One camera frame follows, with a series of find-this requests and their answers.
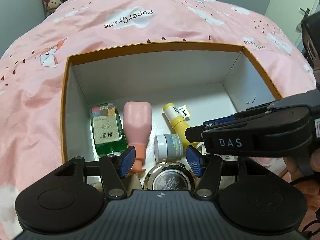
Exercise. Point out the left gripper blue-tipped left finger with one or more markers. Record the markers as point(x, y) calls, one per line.
point(118, 166)

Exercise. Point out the pink plastic bottle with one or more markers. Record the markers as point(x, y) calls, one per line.
point(137, 125)

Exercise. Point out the pink cloud-print bedspread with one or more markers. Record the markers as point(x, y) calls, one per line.
point(33, 67)

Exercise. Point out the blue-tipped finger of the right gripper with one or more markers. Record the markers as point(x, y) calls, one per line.
point(253, 117)
point(240, 139)

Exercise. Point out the orange cardboard box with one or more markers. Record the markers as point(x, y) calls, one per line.
point(210, 80)

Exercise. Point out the yellow bottle with white label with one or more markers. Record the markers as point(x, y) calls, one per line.
point(178, 123)

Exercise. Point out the white door with handle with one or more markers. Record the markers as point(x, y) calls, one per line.
point(287, 14)

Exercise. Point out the gold square box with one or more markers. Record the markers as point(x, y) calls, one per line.
point(128, 184)

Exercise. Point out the green glass bottle with label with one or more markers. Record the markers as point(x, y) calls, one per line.
point(107, 130)

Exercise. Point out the small white cream jar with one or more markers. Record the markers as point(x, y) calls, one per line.
point(168, 147)

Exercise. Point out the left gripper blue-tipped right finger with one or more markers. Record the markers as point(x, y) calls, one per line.
point(208, 169)

